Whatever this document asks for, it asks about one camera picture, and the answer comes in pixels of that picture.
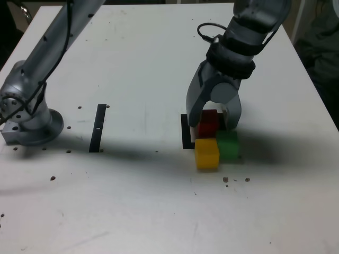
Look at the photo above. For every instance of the chrome metal tube frame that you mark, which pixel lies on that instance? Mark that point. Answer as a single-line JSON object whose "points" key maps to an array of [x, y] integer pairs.
{"points": [[28, 15]]}

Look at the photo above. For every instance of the yellow cube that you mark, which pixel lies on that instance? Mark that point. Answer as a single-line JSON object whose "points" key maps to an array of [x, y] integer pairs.
{"points": [[206, 156]]}

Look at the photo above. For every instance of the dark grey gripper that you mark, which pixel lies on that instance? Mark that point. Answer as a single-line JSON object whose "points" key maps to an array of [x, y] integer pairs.
{"points": [[217, 78]]}

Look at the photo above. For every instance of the green cube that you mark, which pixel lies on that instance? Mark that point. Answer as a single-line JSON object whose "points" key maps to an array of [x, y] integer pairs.
{"points": [[229, 146]]}

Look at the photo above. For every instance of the red cube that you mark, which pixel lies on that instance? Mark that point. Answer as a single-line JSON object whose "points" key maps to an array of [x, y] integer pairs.
{"points": [[208, 128]]}

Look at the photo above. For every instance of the white furniture post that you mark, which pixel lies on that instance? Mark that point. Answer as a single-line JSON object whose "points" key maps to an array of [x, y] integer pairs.
{"points": [[300, 18]]}

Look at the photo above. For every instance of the black tape strip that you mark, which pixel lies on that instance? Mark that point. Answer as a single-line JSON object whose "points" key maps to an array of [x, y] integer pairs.
{"points": [[97, 129]]}

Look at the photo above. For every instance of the person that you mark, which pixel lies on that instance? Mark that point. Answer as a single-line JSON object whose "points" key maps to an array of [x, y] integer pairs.
{"points": [[325, 58]]}

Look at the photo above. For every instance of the black tape square outline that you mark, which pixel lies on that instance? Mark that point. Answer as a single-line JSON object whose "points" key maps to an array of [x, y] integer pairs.
{"points": [[186, 137]]}

